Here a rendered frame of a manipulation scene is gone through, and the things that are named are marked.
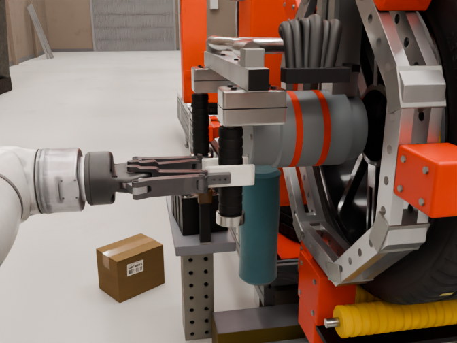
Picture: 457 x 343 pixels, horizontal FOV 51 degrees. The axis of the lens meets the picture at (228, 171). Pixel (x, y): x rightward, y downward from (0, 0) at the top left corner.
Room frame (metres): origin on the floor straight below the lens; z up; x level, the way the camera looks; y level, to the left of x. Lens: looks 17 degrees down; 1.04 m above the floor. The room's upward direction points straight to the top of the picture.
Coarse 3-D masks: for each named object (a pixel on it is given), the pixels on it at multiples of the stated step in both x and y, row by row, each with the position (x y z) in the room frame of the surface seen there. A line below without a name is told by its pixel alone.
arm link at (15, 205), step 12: (0, 180) 0.53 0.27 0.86; (0, 192) 0.50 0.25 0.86; (12, 192) 0.53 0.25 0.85; (0, 204) 0.48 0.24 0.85; (12, 204) 0.51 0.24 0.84; (0, 216) 0.46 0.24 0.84; (12, 216) 0.49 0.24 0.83; (0, 228) 0.45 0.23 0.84; (12, 228) 0.48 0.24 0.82; (0, 240) 0.44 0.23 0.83; (12, 240) 0.48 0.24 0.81; (0, 252) 0.44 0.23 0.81; (0, 264) 0.45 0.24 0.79
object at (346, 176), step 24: (360, 48) 1.00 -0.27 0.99; (432, 48) 0.71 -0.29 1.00; (360, 72) 0.97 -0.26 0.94; (360, 96) 1.14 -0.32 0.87; (384, 96) 0.87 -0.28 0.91; (384, 120) 0.94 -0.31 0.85; (336, 168) 1.08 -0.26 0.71; (360, 168) 0.94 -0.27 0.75; (336, 192) 1.04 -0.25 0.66; (360, 192) 1.05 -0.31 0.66; (336, 216) 0.99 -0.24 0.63; (360, 216) 0.98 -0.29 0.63
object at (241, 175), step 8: (208, 168) 0.64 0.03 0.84; (216, 168) 0.64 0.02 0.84; (224, 168) 0.65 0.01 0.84; (232, 168) 0.65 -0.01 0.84; (240, 168) 0.65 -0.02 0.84; (248, 168) 0.65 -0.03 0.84; (232, 176) 0.65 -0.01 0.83; (240, 176) 0.65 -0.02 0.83; (248, 176) 0.65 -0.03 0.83; (216, 184) 0.64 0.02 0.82; (224, 184) 0.65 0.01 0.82; (232, 184) 0.65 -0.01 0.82; (240, 184) 0.65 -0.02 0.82; (248, 184) 0.65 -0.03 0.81
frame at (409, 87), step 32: (384, 32) 0.68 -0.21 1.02; (416, 32) 0.68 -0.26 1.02; (384, 64) 0.67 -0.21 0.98; (416, 64) 0.67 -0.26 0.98; (416, 96) 0.62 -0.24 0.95; (384, 128) 0.65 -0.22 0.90; (416, 128) 0.65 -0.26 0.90; (384, 160) 0.64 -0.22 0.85; (288, 192) 1.05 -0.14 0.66; (384, 192) 0.63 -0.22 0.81; (320, 224) 0.96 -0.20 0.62; (384, 224) 0.62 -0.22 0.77; (416, 224) 0.62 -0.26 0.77; (320, 256) 0.84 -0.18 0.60; (352, 256) 0.71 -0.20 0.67; (384, 256) 0.69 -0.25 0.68
